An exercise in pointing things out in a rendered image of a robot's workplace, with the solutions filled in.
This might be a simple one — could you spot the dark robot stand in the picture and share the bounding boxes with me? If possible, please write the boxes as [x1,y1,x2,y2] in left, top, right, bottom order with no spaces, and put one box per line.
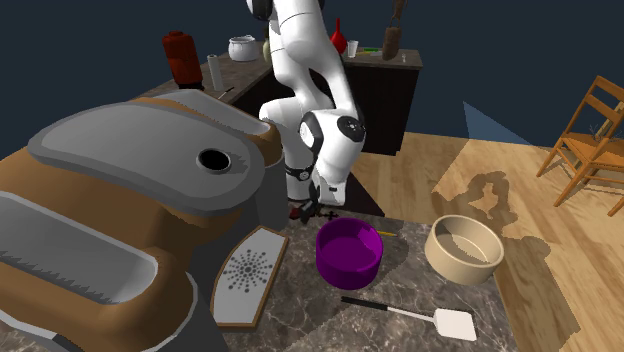
[341,170,387,219]

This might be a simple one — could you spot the purple bowl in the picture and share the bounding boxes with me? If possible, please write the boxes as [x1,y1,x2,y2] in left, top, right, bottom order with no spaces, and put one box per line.
[315,216,385,292]

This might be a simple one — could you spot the dark kitchen counter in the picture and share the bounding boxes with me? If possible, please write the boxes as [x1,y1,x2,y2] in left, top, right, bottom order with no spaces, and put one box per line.
[137,0,424,158]

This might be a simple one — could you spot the beige bowl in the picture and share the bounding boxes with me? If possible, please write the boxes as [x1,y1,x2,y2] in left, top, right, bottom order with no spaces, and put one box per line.
[423,214,506,287]

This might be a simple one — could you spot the wooden chair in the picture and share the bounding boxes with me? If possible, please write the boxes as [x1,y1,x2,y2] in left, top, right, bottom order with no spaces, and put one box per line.
[536,74,624,219]

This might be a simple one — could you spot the white spatula with black handle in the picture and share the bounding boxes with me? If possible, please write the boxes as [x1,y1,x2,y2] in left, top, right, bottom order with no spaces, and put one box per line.
[340,295,478,343]

